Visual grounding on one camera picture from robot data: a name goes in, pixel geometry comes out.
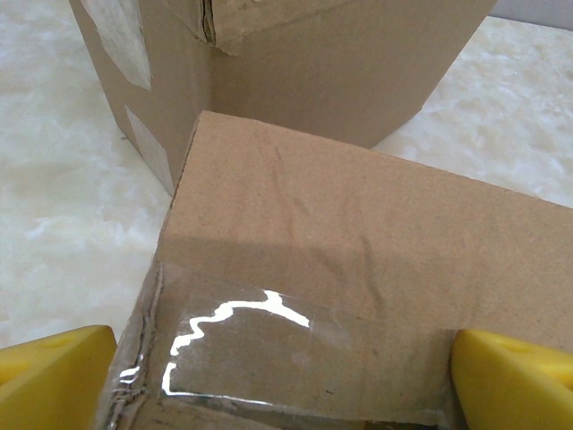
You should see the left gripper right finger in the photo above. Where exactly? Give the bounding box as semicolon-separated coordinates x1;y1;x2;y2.
449;328;573;430

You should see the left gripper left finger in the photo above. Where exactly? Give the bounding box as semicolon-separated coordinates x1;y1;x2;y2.
0;324;119;430

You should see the brown cardboard box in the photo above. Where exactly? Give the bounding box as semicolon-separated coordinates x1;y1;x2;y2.
93;110;573;430
68;0;499;197

